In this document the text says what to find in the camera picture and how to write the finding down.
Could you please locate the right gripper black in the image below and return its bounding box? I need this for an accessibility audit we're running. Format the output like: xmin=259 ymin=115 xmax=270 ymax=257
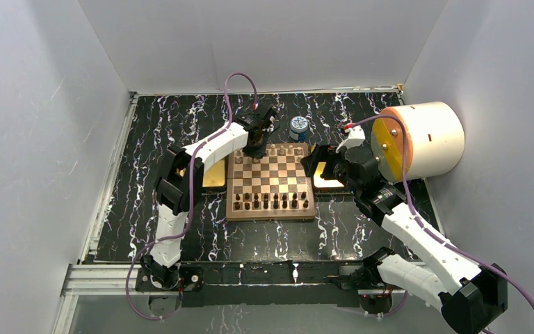
xmin=300 ymin=143 xmax=361 ymax=196

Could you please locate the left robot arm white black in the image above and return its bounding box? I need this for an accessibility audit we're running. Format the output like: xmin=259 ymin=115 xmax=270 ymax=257
xmin=140 ymin=105 xmax=279 ymax=289

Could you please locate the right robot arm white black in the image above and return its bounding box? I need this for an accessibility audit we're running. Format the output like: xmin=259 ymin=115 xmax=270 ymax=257
xmin=300 ymin=144 xmax=508 ymax=333

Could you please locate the wooden chess board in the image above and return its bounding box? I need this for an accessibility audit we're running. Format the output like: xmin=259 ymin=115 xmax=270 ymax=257
xmin=226 ymin=143 xmax=316 ymax=221

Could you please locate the right gold tin tray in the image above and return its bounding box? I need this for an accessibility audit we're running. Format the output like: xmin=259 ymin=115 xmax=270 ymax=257
xmin=312 ymin=150 xmax=344 ymax=193

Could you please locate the gold tin tray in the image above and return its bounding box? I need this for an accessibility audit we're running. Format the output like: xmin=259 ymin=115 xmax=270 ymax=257
xmin=312 ymin=150 xmax=344 ymax=193
xmin=202 ymin=159 xmax=227 ymax=192

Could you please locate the blue white small jar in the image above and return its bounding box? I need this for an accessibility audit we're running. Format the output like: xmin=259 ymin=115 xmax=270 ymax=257
xmin=289 ymin=116 xmax=309 ymax=142

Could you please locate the left gold tin tray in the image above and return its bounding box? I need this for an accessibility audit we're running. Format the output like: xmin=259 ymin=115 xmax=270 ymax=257
xmin=202 ymin=159 xmax=227 ymax=192

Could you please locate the white cylinder orange lid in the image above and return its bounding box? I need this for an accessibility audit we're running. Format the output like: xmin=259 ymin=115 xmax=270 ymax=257
xmin=371 ymin=102 xmax=465 ymax=183

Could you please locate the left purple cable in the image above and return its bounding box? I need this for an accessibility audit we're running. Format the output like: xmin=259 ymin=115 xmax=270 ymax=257
xmin=124 ymin=72 xmax=259 ymax=321

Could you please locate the purple cable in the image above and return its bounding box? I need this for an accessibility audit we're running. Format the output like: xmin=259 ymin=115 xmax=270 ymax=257
xmin=124 ymin=72 xmax=259 ymax=321
xmin=345 ymin=115 xmax=534 ymax=334

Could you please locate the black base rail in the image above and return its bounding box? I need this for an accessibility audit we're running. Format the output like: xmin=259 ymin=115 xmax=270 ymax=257
xmin=134 ymin=260 xmax=405 ymax=317

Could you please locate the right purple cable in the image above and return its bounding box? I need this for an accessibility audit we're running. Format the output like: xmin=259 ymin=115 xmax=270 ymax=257
xmin=345 ymin=115 xmax=534 ymax=334

